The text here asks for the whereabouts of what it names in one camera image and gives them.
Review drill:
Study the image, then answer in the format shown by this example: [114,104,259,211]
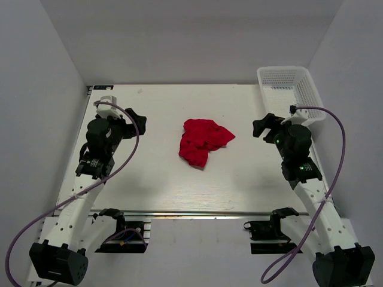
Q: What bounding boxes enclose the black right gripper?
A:
[253,113,292,160]

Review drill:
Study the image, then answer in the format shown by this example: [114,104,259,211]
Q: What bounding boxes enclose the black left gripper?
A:
[104,108,147,155]

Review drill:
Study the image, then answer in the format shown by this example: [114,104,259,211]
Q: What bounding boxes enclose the small label sticker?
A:
[93,85,114,90]

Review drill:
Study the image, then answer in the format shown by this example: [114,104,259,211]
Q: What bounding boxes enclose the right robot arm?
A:
[253,113,375,286]

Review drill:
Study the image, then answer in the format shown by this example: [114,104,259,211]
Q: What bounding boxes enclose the white plastic mesh basket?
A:
[257,66,323,118]

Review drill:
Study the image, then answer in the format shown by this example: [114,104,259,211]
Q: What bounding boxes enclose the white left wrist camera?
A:
[96,96,120,119]

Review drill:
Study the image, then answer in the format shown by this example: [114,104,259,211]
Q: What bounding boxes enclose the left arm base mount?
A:
[92,209,150,254]

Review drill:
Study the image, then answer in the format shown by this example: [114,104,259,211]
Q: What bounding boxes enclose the aluminium table edge rail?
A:
[52,209,311,221]

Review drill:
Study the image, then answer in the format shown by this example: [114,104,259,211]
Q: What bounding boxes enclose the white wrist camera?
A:
[281,105,309,126]
[96,96,120,119]

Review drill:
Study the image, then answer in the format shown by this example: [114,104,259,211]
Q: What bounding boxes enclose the red t shirt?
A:
[178,119,236,169]

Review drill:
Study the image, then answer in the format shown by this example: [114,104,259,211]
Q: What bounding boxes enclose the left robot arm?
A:
[29,106,147,286]

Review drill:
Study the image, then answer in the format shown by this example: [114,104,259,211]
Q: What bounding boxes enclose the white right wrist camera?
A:
[281,105,309,126]

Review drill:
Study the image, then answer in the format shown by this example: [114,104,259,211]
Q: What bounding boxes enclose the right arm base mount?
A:
[243,207,299,255]

